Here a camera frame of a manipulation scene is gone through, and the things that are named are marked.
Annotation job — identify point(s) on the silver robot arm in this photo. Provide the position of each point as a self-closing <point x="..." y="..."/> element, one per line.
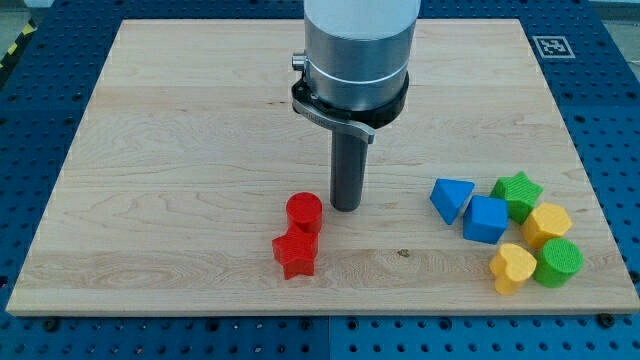
<point x="356" y="51"/>

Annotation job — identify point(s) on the red cylinder block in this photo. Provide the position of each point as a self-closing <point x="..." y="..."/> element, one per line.
<point x="305" y="210"/>

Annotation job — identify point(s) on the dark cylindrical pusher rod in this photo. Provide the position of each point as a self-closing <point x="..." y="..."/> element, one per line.
<point x="348" y="162"/>

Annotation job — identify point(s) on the red star block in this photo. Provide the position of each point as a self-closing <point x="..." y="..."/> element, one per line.
<point x="296" y="252"/>

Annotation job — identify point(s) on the blue triangle block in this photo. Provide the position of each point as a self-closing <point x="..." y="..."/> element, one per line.
<point x="448" y="197"/>

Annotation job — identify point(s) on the wooden board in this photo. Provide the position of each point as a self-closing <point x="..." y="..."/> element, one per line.
<point x="176" y="182"/>

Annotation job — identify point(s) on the blue cube block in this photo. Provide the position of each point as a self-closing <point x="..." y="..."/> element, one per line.
<point x="485" y="219"/>

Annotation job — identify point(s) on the green star block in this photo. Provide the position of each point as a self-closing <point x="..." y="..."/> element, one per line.
<point x="520" y="194"/>

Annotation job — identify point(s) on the yellow heart block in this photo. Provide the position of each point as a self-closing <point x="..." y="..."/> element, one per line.
<point x="512" y="266"/>

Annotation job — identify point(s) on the yellow hexagon block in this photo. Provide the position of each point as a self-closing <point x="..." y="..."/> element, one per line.
<point x="546" y="221"/>

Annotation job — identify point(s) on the green cylinder block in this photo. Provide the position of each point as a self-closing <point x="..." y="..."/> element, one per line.
<point x="558" y="261"/>

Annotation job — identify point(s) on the white fiducial marker tag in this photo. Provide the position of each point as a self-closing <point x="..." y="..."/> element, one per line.
<point x="553" y="47"/>

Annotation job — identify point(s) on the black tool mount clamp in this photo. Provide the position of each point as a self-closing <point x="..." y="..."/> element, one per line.
<point x="360" y="124"/>

